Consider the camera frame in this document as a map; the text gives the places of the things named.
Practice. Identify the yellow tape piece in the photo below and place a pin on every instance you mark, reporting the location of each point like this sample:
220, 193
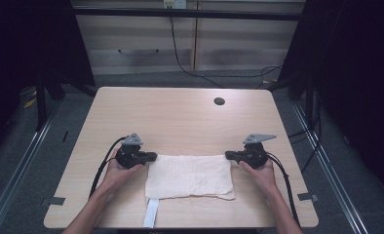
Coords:
30, 103

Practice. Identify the black curtain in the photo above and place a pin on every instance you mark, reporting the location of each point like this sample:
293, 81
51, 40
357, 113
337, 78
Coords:
359, 81
24, 48

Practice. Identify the white muslin cloth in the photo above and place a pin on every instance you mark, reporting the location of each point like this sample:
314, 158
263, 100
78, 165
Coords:
190, 175

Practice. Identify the black horizontal bar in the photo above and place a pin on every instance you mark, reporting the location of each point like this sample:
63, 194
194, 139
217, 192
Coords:
186, 13

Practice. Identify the small black floor object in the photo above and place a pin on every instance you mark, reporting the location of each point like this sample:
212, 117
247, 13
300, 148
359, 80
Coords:
65, 136

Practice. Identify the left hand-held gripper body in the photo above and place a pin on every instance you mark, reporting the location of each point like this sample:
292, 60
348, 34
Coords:
131, 155

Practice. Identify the person's right hand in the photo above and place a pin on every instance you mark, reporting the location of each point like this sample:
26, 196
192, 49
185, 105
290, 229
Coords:
261, 178

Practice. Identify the aluminium floor rail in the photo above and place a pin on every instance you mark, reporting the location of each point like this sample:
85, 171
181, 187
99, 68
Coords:
21, 169
333, 175

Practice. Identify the grey tape piece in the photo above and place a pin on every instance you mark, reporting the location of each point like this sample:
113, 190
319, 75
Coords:
307, 197
53, 201

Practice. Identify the black table grommet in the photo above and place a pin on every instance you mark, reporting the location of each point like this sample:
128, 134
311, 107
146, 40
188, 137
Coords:
219, 101

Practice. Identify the white wall socket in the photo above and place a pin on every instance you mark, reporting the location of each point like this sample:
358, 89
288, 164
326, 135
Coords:
174, 4

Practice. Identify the black metal stand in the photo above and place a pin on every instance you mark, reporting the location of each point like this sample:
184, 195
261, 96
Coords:
41, 104

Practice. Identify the white strip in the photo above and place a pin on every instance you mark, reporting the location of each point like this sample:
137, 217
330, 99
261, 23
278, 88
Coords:
151, 213

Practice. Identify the person's left hand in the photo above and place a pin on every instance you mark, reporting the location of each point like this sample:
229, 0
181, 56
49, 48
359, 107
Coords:
118, 177

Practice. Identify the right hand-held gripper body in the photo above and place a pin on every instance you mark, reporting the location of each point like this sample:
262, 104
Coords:
254, 156

